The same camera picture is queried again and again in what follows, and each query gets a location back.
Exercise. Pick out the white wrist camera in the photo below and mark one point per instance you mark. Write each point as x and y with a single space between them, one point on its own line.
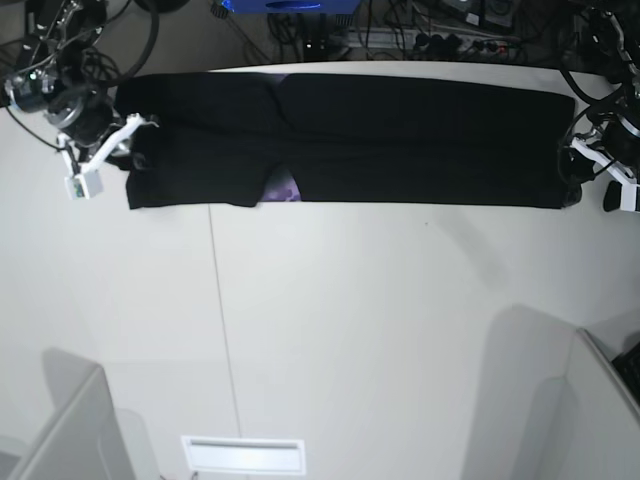
84 185
622 196

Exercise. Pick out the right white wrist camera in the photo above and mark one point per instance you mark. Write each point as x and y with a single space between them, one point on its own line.
84 185

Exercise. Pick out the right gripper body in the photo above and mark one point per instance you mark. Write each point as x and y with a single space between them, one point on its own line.
86 119

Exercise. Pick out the white table grommet plate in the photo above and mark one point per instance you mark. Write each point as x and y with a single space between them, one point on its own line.
275 457

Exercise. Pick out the black T-shirt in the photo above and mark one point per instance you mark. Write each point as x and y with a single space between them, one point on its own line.
345 138

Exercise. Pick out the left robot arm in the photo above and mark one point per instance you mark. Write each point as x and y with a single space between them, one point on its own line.
612 27

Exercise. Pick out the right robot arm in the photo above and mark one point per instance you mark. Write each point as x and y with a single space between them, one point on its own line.
60 73

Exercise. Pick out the blue box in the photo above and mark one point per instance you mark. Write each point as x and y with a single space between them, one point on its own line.
291 6

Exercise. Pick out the white power strip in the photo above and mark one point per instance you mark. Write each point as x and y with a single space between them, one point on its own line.
449 42

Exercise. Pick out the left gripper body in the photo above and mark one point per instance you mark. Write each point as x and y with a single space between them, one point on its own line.
614 148

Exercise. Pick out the black keyboard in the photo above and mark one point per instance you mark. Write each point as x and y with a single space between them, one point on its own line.
628 367

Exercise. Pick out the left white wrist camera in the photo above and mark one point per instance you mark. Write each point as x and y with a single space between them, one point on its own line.
622 196

